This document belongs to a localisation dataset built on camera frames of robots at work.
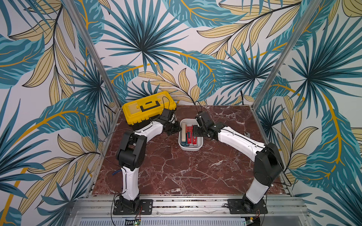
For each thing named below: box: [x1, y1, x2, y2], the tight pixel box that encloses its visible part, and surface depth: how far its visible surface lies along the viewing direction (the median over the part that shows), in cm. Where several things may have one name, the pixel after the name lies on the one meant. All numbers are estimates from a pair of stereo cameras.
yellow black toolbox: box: [122, 91, 177, 130], surface depth 96 cm
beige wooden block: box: [181, 122, 186, 142], surface depth 98 cm
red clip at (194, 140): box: [192, 136, 198, 145], surface depth 97 cm
